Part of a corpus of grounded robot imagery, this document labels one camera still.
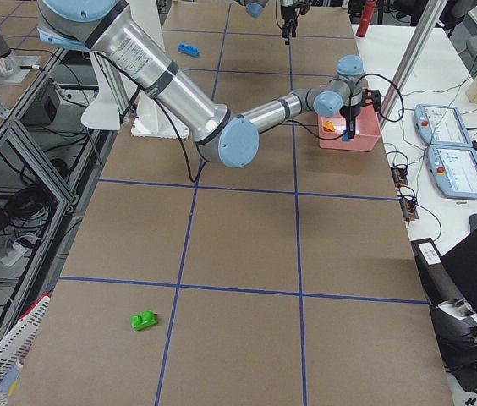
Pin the green two-stud block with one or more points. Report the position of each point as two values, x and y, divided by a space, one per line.
143 320

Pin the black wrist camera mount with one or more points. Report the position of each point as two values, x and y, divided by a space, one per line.
372 98

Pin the orange sloped block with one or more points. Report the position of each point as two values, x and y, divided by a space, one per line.
328 126

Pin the teach pendant tablet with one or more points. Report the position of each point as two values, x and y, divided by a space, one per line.
454 171
441 125

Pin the upper teach pendant tablet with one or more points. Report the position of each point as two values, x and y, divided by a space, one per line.
441 125

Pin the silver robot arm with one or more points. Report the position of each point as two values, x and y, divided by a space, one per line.
109 28
264 5

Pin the lower teach pendant tablet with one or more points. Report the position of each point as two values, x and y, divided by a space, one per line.
454 171

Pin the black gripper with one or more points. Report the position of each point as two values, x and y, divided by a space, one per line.
286 13
352 109

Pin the long blue studded block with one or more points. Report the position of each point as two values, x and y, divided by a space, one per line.
189 50

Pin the red cylinder bottle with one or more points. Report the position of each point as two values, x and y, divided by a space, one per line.
366 17

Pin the aluminium frame post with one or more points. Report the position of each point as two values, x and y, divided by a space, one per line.
411 55

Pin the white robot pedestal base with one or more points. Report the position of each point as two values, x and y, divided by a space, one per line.
150 120

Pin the white mesh basket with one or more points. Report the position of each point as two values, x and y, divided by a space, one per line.
16 344

